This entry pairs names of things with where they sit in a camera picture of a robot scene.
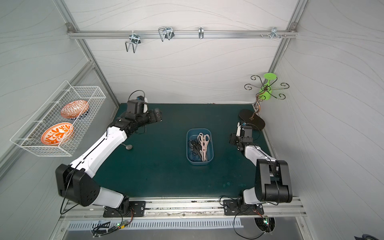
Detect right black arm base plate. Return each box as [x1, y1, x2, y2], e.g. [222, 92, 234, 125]
[221, 199, 265, 216]

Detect black scissors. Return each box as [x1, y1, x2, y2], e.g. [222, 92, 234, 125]
[188, 138, 202, 162]

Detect metal hook small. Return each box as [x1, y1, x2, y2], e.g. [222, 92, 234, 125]
[198, 27, 204, 40]

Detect orange patterned bowl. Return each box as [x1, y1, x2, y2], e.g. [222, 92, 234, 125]
[41, 123, 74, 146]
[61, 100, 90, 120]

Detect orange patterned bowl upper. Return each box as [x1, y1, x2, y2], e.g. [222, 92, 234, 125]
[61, 100, 90, 120]

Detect aluminium top rail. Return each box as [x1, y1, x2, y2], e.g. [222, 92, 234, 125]
[68, 29, 299, 40]

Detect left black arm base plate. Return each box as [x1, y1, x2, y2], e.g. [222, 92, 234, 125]
[103, 201, 147, 218]

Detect white wire basket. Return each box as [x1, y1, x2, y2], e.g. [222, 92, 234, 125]
[10, 81, 106, 157]

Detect black metal cup tree stand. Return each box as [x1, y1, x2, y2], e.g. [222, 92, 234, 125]
[239, 75, 290, 131]

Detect metal fork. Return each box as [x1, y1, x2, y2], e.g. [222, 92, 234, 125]
[121, 143, 133, 150]

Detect aluminium front rail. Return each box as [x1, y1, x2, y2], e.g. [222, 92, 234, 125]
[59, 197, 307, 221]

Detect green plastic cup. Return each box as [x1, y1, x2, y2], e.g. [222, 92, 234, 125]
[257, 73, 278, 101]

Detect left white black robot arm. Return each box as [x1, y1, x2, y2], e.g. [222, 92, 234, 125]
[55, 96, 162, 215]

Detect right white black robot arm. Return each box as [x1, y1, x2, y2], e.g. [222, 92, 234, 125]
[230, 121, 293, 206]

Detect pink grey handled scissors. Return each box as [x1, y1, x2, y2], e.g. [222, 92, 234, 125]
[197, 133, 210, 162]

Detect blue plastic storage box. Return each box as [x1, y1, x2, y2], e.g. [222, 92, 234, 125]
[187, 128, 214, 166]

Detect white perforated cable duct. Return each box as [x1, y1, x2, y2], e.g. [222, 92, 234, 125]
[67, 218, 244, 231]

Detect orange patterned bowl lower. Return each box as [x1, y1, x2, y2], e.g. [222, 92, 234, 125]
[41, 123, 74, 146]

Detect metal hook middle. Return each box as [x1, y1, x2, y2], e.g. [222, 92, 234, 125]
[158, 27, 175, 42]

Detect aluminium rail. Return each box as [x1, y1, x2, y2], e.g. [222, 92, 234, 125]
[68, 29, 299, 40]
[59, 197, 307, 221]

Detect metal hook right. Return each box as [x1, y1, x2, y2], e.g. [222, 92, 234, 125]
[260, 28, 286, 39]

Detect metal hook left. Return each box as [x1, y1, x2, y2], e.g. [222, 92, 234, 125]
[125, 33, 141, 53]

